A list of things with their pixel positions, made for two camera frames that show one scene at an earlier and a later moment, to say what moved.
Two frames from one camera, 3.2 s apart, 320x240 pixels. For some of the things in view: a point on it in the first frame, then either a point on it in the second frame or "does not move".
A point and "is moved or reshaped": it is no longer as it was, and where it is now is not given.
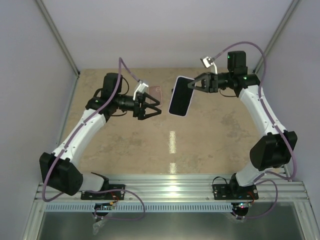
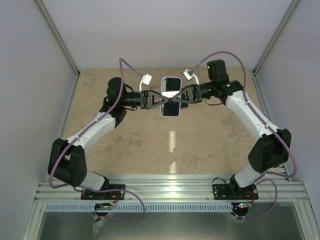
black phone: [182, 97] is moved or reshaped
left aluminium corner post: [60, 37] does not move
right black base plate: [232, 192] does not move
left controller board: [103, 206] does not move
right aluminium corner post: [288, 16] does not move
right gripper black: [213, 82] to [197, 95]
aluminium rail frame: [277, 193] does not move
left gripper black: [140, 112] to [146, 102]
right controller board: [243, 206] does not move
